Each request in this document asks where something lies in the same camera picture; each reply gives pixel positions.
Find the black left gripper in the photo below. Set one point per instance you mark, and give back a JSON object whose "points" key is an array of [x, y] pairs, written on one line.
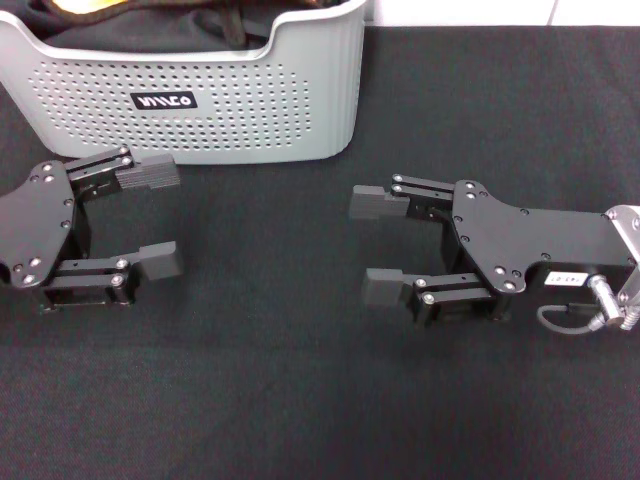
{"points": [[35, 225]]}

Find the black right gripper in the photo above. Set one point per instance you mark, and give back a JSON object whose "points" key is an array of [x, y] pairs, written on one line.
{"points": [[530, 240]]}

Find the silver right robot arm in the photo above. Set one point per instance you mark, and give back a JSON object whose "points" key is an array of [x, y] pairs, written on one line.
{"points": [[627, 235]]}

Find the grey perforated storage box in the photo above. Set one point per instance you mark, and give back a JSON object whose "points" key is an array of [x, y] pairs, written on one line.
{"points": [[260, 115]]}

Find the black tablecloth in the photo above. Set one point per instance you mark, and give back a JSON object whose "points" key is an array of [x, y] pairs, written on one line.
{"points": [[280, 380]]}

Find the yellow orange cloth item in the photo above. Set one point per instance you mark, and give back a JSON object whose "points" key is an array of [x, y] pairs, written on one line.
{"points": [[107, 4]]}

